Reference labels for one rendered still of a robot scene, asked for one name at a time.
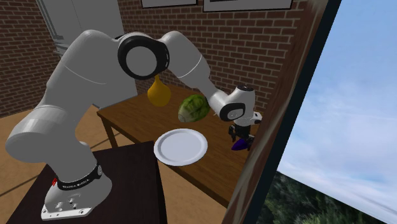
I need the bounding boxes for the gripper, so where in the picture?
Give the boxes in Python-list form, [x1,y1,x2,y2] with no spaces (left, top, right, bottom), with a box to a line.
[228,123,253,143]

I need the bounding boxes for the purple eggplant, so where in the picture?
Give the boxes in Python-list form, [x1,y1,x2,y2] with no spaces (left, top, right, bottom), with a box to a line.
[231,139,249,151]

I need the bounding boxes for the brown wooden table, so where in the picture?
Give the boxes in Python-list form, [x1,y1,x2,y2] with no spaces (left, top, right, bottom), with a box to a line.
[96,84,265,209]

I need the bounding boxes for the green lettuce head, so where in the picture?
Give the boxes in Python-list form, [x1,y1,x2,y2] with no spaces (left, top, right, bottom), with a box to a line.
[178,94,211,123]

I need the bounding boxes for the white plate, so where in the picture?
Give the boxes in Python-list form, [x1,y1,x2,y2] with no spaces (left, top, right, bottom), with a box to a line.
[153,128,209,167]

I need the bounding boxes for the yellow gourd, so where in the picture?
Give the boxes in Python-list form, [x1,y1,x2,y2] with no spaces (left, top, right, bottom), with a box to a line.
[147,74,172,108]

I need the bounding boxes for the dark robot stand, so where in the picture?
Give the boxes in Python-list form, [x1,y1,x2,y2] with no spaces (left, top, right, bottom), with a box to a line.
[5,140,168,224]

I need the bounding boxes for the grey door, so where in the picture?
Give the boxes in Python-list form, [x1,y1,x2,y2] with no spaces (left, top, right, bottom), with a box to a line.
[36,0,139,110]

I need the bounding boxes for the wall picture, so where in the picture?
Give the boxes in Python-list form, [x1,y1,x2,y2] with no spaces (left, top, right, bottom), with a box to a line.
[202,0,293,13]
[141,0,198,9]

